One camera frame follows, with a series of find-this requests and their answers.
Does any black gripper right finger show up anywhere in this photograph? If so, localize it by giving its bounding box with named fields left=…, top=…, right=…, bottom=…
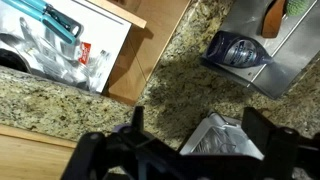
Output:
left=240, top=106, right=278, bottom=158

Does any green scrubber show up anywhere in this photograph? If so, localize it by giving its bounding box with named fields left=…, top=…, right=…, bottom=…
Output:
left=284, top=0, right=311, bottom=17

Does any large wooden cutting board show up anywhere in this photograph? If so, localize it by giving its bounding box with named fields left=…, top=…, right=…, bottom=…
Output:
left=0, top=124, right=78, bottom=150

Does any white utensil holder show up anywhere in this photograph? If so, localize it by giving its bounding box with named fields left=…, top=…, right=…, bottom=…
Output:
left=179, top=111, right=265, bottom=161

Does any blue can opener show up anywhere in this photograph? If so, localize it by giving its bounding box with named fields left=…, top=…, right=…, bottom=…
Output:
left=1, top=0, right=84, bottom=45

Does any stainless steel sink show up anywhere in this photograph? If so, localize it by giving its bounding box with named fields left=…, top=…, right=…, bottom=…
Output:
left=199, top=0, right=320, bottom=101

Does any wooden drawer with white lining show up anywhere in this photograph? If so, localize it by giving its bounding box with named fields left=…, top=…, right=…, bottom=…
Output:
left=0, top=0, right=148, bottom=106

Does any wooden dish brush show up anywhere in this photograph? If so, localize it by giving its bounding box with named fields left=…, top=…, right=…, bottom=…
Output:
left=260, top=0, right=288, bottom=39

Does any small wooden cutting board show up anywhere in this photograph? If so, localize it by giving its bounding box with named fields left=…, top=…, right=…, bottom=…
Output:
left=0, top=134, right=76, bottom=180

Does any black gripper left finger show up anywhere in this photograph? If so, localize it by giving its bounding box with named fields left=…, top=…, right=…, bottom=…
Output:
left=131, top=105, right=146, bottom=134

